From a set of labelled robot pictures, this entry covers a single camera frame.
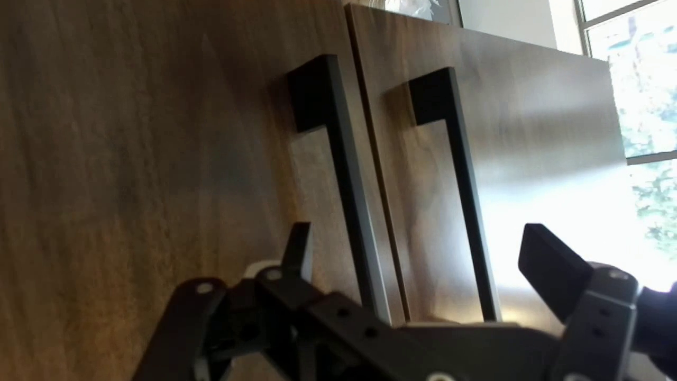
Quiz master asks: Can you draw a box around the black door handle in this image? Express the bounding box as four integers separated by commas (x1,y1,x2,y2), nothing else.
285,55,391,322
407,65,501,324

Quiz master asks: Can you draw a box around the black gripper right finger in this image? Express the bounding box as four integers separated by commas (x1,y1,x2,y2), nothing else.
518,221,593,322

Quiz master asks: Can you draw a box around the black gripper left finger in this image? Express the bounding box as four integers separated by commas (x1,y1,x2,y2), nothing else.
253,221,313,281

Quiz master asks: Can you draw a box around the walnut cupboard door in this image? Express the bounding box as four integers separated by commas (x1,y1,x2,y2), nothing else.
344,2,677,337
0,0,404,381

